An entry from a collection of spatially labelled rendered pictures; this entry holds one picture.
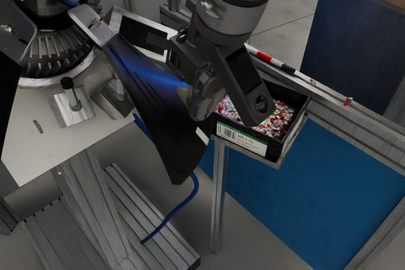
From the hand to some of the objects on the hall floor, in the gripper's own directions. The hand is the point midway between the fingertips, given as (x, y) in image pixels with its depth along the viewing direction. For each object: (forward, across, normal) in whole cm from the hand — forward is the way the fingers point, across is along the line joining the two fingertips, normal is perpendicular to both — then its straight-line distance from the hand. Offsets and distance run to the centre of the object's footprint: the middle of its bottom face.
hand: (202, 118), depth 54 cm
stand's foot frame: (+105, +14, -10) cm, 106 cm away
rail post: (+83, -35, +60) cm, 108 cm away
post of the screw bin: (+96, -17, +19) cm, 99 cm away
